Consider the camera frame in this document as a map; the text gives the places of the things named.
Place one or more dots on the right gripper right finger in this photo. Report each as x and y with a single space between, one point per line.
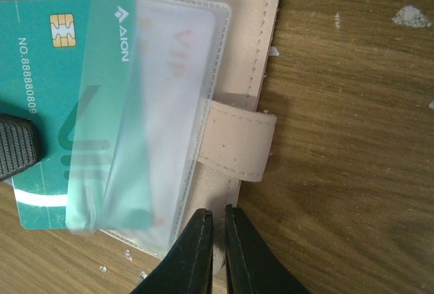
251 267

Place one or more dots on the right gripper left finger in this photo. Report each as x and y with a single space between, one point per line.
187 267

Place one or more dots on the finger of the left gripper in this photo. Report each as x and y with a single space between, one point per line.
21 145

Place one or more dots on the beige card holder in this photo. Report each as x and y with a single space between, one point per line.
236 139

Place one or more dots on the white patterned credit card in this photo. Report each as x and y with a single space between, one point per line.
167 104

